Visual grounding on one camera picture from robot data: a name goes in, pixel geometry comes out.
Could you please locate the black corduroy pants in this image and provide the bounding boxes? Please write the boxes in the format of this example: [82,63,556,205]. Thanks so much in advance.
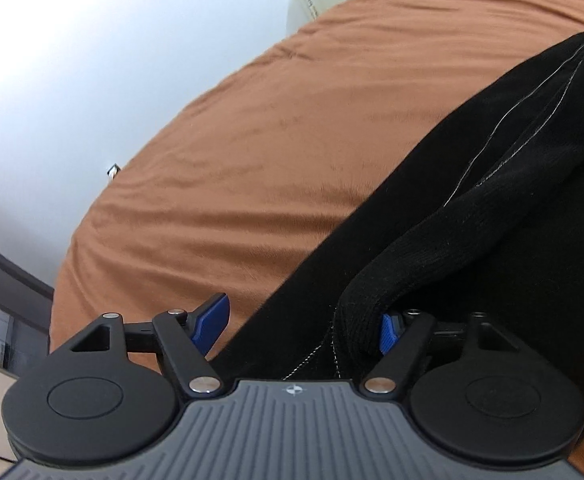
[206,27,584,470]

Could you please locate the orange bed cover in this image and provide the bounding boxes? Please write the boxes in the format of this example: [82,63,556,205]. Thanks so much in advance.
[48,0,584,480]

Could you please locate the dark wardrobe cabinet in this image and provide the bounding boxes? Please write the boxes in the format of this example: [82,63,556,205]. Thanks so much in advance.
[0,254,54,376]

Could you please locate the wall socket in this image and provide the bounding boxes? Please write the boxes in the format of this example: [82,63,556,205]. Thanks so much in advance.
[106,164,120,180]

